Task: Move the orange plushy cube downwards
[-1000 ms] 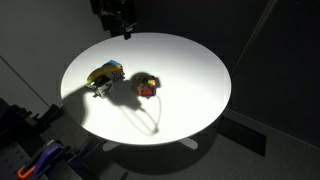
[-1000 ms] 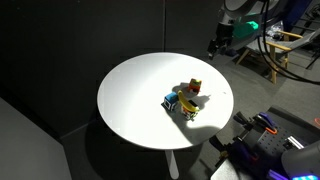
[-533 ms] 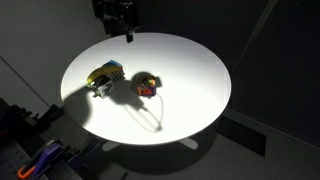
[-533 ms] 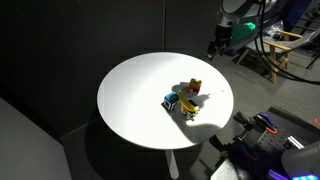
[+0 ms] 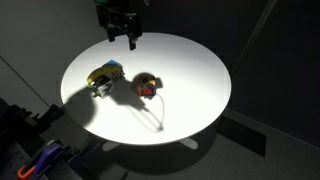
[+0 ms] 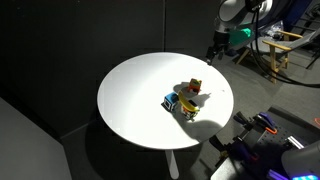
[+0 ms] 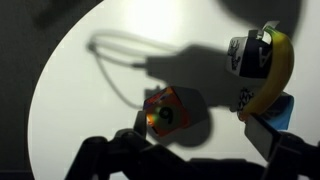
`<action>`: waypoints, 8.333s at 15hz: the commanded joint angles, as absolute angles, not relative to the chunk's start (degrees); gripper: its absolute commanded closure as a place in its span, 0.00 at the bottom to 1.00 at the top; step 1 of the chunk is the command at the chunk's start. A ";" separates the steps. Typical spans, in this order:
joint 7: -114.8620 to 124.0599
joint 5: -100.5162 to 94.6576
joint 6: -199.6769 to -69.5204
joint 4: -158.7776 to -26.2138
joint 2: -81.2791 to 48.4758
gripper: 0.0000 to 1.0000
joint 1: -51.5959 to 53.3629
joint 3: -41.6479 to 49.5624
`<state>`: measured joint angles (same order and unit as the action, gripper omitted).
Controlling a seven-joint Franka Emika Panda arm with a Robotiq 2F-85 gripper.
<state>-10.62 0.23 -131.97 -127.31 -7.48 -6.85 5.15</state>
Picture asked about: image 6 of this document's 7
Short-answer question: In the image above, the wooden folding chair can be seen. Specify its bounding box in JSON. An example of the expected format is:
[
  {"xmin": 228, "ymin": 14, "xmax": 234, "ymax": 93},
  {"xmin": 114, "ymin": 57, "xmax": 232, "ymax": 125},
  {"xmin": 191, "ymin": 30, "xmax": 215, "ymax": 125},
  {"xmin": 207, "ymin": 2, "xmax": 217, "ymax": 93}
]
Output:
[{"xmin": 235, "ymin": 29, "xmax": 320, "ymax": 85}]

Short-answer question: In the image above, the silver aluminium rail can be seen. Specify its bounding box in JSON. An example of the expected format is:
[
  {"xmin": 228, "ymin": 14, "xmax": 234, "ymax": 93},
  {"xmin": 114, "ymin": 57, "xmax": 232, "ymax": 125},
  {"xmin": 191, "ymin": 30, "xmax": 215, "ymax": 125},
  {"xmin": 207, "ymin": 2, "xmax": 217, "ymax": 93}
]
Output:
[{"xmin": 285, "ymin": 134, "xmax": 306, "ymax": 150}]

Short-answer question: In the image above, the black bar clamp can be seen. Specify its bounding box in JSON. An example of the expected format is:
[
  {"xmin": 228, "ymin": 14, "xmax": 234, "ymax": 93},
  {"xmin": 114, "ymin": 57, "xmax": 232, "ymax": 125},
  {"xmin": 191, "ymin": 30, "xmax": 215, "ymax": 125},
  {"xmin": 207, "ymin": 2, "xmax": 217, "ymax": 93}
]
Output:
[{"xmin": 232, "ymin": 111, "xmax": 265, "ymax": 135}]

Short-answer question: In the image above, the purple clamp orange tip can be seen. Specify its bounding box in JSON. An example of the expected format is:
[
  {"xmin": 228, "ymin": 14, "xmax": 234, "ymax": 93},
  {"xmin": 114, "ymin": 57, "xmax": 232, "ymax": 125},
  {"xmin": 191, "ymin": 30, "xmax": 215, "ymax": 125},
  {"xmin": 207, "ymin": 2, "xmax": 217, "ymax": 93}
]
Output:
[{"xmin": 257, "ymin": 111, "xmax": 279, "ymax": 136}]

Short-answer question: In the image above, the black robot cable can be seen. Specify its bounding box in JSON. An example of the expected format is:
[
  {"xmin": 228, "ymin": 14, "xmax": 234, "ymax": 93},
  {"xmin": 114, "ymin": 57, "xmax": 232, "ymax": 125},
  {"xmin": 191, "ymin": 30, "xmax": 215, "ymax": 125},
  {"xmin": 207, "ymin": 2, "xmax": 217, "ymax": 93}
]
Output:
[{"xmin": 248, "ymin": 0, "xmax": 320, "ymax": 90}]

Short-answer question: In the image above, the blue topped patterned cube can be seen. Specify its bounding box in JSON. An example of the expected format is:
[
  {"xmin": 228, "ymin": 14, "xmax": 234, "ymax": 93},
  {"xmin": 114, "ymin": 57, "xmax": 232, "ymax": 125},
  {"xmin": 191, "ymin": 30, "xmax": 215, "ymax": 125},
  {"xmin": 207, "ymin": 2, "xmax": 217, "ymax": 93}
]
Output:
[{"xmin": 162, "ymin": 92, "xmax": 181, "ymax": 113}]

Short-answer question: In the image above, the orange plushy number cube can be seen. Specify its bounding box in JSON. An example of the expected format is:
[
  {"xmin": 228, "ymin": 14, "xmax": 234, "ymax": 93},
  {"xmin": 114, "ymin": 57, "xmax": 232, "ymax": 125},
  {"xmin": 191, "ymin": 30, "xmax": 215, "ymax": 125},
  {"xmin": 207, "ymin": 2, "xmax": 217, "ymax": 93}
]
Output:
[{"xmin": 186, "ymin": 77, "xmax": 204, "ymax": 94}]

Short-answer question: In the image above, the yellow banana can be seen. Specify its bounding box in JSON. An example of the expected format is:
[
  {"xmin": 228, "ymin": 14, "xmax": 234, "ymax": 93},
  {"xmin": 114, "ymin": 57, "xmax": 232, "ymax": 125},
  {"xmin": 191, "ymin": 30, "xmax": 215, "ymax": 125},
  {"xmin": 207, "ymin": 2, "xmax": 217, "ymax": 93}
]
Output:
[{"xmin": 177, "ymin": 90, "xmax": 201, "ymax": 113}]

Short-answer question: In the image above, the white robot base blue light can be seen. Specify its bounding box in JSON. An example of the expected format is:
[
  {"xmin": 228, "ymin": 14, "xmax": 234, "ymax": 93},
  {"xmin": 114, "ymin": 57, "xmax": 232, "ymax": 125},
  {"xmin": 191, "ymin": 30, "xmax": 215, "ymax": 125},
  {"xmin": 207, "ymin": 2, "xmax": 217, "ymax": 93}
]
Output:
[{"xmin": 280, "ymin": 139, "xmax": 320, "ymax": 180}]

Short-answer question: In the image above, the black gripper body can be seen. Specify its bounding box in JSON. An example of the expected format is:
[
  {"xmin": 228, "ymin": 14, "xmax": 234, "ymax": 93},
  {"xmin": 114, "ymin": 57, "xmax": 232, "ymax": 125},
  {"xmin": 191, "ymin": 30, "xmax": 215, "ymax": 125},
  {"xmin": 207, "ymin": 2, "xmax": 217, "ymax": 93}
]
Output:
[{"xmin": 207, "ymin": 31, "xmax": 231, "ymax": 58}]

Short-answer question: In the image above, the white table base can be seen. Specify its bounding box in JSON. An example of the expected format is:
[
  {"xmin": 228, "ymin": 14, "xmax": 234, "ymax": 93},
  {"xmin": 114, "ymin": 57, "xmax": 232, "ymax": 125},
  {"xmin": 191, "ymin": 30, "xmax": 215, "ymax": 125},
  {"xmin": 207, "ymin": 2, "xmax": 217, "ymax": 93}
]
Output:
[{"xmin": 164, "ymin": 149, "xmax": 180, "ymax": 180}]

